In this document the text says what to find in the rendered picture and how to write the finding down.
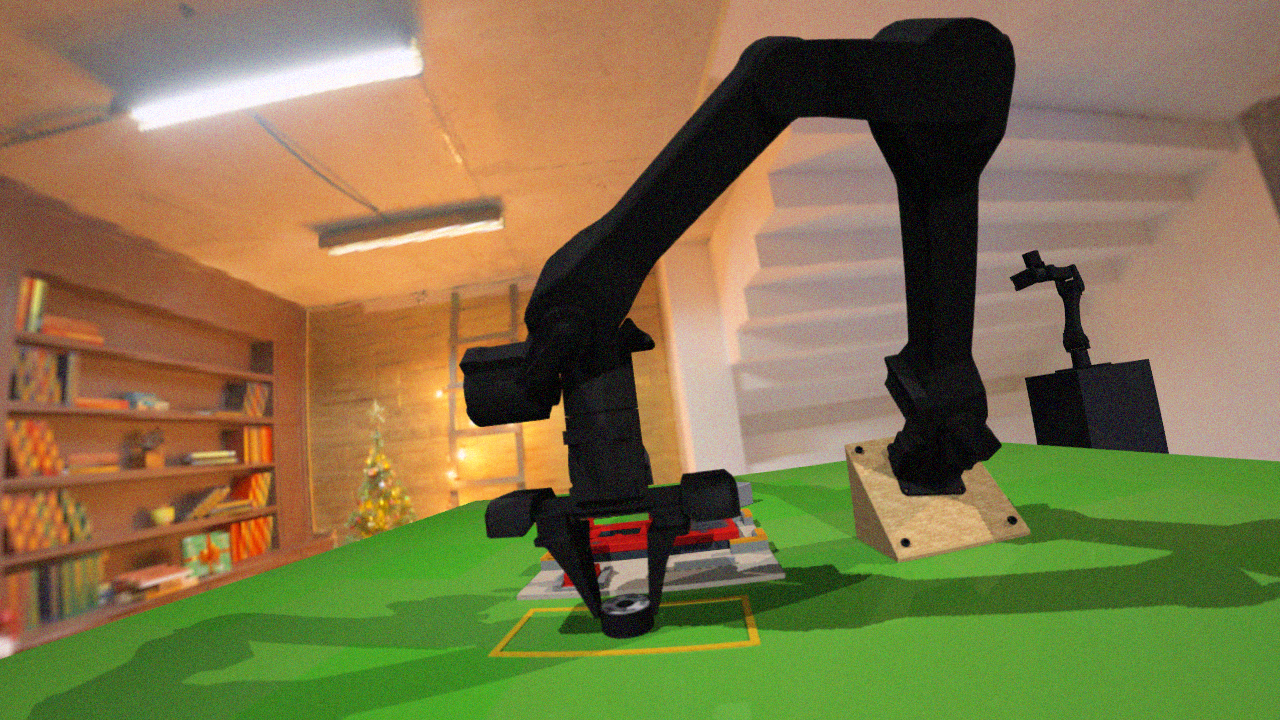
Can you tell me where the yellow rectangular outline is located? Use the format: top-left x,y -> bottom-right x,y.
489,594 -> 762,657

